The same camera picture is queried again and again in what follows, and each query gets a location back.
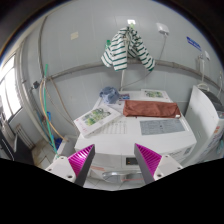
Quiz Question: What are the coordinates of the blue wall sign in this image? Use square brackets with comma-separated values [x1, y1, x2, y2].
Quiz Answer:
[186, 36, 201, 51]

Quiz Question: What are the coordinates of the green white striped shirt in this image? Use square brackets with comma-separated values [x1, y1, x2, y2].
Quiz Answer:
[101, 27, 155, 71]

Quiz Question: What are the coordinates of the white illustrated booklet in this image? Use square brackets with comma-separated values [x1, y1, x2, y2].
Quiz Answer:
[74, 105, 121, 136]

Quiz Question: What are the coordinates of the green hose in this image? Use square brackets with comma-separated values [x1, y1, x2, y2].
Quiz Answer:
[42, 63, 60, 159]

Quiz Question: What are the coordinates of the small illustrated leaflet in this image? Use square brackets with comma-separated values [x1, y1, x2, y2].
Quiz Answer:
[141, 89, 163, 99]

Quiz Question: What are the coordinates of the blue crumpled cloth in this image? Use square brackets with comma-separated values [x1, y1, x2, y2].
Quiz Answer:
[99, 86, 119, 104]

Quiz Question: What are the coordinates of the brown folded towel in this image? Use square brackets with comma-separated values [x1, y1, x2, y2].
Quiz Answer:
[123, 100, 181, 118]

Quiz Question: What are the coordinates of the white wall socket box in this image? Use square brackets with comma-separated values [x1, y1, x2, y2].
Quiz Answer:
[157, 23, 169, 35]

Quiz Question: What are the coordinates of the grey horizontal wall pipe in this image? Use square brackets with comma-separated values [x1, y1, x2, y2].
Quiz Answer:
[46, 59, 224, 88]

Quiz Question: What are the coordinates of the window with frame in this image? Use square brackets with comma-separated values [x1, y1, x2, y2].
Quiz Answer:
[0, 55, 22, 120]

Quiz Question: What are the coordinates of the white radiator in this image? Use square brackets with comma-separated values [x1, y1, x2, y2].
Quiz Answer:
[15, 124, 35, 149]

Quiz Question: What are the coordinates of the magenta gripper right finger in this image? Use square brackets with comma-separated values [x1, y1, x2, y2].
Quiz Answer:
[134, 144, 182, 184]

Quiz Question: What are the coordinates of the white front-load washing machine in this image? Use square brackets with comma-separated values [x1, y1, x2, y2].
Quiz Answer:
[75, 90, 196, 183]

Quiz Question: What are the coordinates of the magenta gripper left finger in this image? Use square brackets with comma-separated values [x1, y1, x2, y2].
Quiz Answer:
[46, 144, 95, 187]

